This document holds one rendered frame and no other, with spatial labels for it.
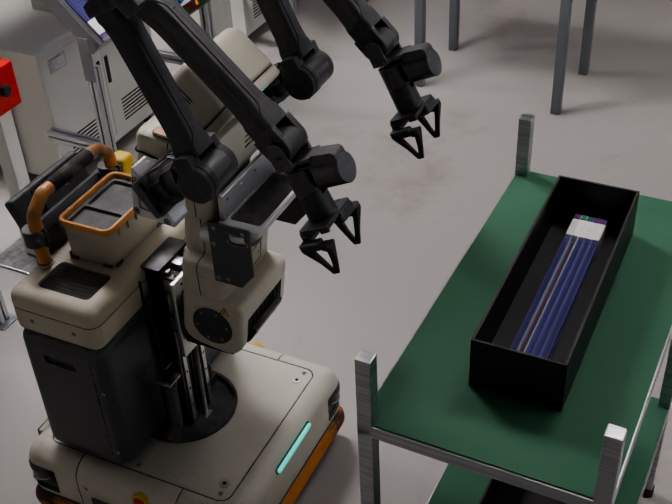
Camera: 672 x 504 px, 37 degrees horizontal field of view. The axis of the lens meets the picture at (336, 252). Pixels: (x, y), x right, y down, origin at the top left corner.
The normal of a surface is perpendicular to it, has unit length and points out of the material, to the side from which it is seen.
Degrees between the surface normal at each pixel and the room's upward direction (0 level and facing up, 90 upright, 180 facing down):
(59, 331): 90
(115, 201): 0
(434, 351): 0
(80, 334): 90
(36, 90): 90
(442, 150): 0
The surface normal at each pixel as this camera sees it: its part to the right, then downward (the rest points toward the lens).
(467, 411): -0.04, -0.80
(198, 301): -0.43, 0.56
